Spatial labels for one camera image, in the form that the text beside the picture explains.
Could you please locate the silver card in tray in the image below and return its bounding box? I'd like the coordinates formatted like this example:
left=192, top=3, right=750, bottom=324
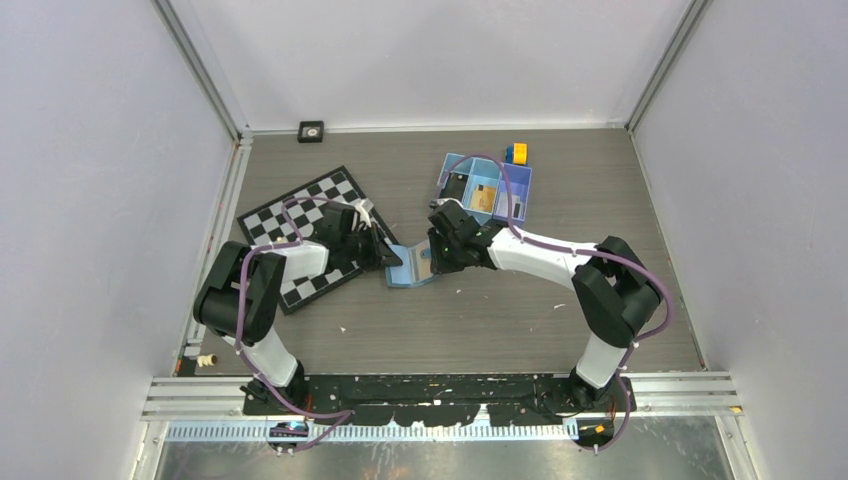
left=495, top=195, right=524, bottom=221

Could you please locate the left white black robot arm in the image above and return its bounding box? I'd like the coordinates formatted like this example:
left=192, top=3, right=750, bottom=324
left=192, top=199, right=402, bottom=414

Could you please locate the cream chess piece on floor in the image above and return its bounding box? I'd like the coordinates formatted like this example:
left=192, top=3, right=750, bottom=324
left=195, top=354, right=217, bottom=368

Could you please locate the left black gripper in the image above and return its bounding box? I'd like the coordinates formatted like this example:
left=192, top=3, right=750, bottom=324
left=341, top=222, right=401, bottom=272

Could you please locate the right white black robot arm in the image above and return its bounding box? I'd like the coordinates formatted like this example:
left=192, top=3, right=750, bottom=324
left=428, top=199, right=663, bottom=411

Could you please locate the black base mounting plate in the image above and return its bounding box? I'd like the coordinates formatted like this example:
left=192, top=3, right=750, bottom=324
left=241, top=373, right=637, bottom=427

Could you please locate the light blue card holder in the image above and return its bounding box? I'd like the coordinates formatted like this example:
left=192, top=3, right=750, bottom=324
left=385, top=240, right=436, bottom=288

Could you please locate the small black square device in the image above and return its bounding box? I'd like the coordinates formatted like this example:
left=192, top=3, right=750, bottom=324
left=297, top=120, right=325, bottom=144

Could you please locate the blue yellow toy block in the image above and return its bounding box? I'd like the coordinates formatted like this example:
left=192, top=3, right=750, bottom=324
left=505, top=143, right=528, bottom=166

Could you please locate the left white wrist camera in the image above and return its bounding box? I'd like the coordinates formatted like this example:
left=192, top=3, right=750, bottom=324
left=351, top=198, right=373, bottom=228

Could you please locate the black card in tray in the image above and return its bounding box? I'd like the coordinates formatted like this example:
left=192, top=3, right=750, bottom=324
left=440, top=172, right=468, bottom=202

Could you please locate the blue three-compartment organizer tray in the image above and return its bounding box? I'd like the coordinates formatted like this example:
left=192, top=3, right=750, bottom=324
left=437, top=153, right=533, bottom=226

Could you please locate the black white chessboard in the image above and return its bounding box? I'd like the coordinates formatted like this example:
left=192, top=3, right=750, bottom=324
left=237, top=166, right=396, bottom=315

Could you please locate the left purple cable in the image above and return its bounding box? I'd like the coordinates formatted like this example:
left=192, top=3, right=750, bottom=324
left=233, top=195, right=372, bottom=452

